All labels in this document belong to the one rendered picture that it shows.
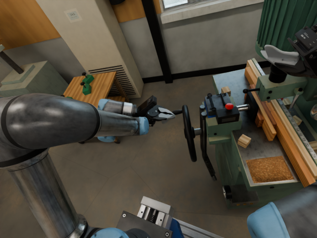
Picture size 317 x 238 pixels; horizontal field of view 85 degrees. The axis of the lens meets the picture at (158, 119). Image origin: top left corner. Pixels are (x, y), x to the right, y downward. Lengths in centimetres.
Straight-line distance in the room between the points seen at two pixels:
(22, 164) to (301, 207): 50
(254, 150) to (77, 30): 181
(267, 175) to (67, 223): 63
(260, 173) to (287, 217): 42
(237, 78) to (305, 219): 80
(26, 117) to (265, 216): 40
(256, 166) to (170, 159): 114
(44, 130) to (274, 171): 67
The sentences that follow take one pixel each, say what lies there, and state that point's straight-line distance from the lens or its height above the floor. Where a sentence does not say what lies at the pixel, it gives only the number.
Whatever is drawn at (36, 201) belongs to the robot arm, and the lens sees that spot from 54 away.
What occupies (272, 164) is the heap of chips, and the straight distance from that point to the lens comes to 72.
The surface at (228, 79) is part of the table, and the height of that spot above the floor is 90.
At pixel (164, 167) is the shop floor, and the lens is 173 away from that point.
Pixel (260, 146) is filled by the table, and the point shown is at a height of 90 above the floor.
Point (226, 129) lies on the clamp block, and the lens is 78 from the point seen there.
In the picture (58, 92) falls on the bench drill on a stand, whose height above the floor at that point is 36.
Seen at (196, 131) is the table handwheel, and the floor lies 83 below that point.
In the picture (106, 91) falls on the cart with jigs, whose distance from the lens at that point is 184.
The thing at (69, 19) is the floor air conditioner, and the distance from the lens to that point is 200.
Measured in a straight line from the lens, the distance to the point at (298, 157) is 74.
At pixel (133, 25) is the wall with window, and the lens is 214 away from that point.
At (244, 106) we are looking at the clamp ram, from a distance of 80.
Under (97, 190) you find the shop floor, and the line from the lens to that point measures 193.
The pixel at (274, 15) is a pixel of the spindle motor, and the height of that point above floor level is 132.
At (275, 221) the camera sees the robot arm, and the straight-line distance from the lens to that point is 29.
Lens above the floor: 157
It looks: 50 degrees down
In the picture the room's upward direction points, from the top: 23 degrees counter-clockwise
